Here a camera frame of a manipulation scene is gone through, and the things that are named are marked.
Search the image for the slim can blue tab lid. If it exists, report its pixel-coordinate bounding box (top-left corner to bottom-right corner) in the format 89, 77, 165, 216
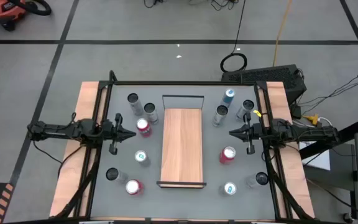
218, 181, 237, 197
134, 150, 152, 168

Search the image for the black vacuum hose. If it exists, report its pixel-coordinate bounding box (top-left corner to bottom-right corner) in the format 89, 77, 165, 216
9, 0, 53, 17

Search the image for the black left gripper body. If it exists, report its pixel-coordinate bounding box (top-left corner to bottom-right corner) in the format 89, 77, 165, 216
103, 113, 124, 156

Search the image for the red Fanta soda can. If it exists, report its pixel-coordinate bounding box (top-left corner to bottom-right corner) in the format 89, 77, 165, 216
218, 146, 237, 165
125, 179, 145, 196
135, 118, 153, 138

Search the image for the wooden side board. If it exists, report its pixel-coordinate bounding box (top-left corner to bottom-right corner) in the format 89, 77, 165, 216
48, 81, 108, 218
258, 81, 316, 218

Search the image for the black stand beam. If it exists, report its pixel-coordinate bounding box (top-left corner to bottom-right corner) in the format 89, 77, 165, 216
299, 117, 358, 160

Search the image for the yellow power plug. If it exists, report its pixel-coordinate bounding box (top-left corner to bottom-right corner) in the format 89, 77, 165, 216
302, 114, 319, 126

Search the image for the wooden shelf black metal frame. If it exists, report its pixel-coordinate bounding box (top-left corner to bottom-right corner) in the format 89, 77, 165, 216
156, 95, 207, 190

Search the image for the black computer case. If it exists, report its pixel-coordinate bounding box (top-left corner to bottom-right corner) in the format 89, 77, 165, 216
221, 63, 308, 105

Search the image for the black floor cable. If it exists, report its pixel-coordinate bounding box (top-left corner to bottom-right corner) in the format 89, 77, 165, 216
143, 0, 167, 9
188, 0, 241, 12

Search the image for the orange shop vacuum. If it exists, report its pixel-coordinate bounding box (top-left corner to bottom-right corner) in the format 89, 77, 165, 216
0, 0, 27, 32

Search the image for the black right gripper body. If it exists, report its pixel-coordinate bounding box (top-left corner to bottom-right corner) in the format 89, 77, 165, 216
243, 113, 265, 156

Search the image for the tall white can blue band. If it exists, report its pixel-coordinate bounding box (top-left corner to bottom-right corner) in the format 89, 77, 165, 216
235, 99, 255, 123
143, 102, 160, 125
211, 105, 229, 128

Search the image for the white paper sheet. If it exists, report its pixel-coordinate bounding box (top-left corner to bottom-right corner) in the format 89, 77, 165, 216
298, 141, 331, 171

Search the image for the long yellow cable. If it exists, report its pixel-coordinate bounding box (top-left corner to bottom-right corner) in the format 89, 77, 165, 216
272, 0, 293, 68

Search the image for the left wooden side board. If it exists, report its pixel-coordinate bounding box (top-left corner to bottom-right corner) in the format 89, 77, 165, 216
48, 81, 108, 218

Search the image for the right wooden side board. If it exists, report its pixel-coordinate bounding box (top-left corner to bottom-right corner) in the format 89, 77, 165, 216
258, 81, 316, 218

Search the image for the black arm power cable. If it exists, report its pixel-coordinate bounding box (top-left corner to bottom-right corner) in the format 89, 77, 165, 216
32, 141, 85, 180

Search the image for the black cable with coil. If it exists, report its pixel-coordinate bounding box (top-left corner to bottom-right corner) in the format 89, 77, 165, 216
219, 0, 249, 74

